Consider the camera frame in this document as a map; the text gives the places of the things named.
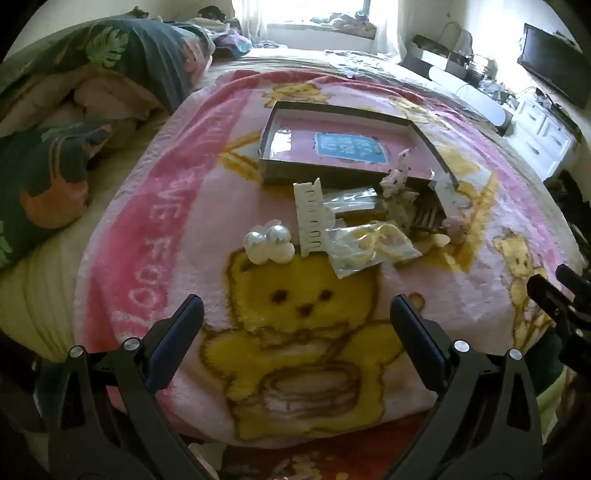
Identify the white hair claw clip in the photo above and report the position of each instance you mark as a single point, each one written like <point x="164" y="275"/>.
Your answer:
<point x="314" y="217"/>

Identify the clutter of toys on sill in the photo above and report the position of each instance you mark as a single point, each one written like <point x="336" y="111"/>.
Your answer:
<point x="341" y="21"/>

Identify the small pink hair accessory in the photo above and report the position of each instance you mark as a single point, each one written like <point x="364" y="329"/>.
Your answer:
<point x="456" y="227"/>

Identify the black flat television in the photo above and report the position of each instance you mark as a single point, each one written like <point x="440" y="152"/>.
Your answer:
<point x="554" y="60"/>

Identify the clear packet with white insert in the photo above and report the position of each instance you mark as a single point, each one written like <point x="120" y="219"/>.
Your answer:
<point x="355" y="198"/>

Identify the pink bear printed blanket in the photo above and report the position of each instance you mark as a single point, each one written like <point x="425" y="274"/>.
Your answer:
<point x="184" y="207"/>

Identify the white cylindrical bolster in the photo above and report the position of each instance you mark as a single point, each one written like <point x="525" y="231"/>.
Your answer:
<point x="471" y="97"/>

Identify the brown hair clip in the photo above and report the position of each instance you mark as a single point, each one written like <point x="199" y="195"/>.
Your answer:
<point x="427" y="217"/>

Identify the pink lined cardboard box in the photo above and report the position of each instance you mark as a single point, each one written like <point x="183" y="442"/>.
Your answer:
<point x="300" y="143"/>

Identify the window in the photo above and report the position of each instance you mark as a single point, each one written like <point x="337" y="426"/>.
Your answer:
<point x="318" y="9"/>

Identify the purple pillow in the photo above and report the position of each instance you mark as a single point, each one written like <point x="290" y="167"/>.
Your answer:
<point x="233" y="44"/>

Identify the white drawer cabinet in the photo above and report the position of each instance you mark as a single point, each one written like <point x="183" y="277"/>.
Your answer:
<point x="540" y="129"/>

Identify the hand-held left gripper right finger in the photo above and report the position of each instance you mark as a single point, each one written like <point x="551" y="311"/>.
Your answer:
<point x="418" y="344"/>

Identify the crinkled clear plastic sheet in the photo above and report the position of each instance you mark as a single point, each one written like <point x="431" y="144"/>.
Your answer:
<point x="364" y="62"/>

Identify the polka dot lace bow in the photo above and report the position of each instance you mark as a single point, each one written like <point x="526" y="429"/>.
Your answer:
<point x="397" y="184"/>

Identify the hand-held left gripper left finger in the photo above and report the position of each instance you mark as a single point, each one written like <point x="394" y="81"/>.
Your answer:
<point x="173" y="344"/>

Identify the white open box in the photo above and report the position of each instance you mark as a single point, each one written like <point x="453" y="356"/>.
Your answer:
<point x="434" y="55"/>

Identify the heap of clothes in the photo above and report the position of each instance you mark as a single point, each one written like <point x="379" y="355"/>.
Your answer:
<point x="217" y="16"/>

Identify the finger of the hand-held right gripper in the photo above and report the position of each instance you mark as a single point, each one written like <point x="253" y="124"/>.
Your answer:
<point x="572" y="279"/>
<point x="547" y="295"/>

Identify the clear bag of yellow rings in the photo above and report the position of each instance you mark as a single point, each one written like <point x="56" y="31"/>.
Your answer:
<point x="369" y="244"/>

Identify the white pearl hair clip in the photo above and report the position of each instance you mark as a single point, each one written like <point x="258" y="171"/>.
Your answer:
<point x="270" y="244"/>

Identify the beige bed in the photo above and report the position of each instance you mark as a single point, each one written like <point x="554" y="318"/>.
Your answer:
<point x="300" y="57"/>

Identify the dark leaf print quilt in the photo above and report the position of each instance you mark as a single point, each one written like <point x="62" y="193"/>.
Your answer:
<point x="115" y="50"/>

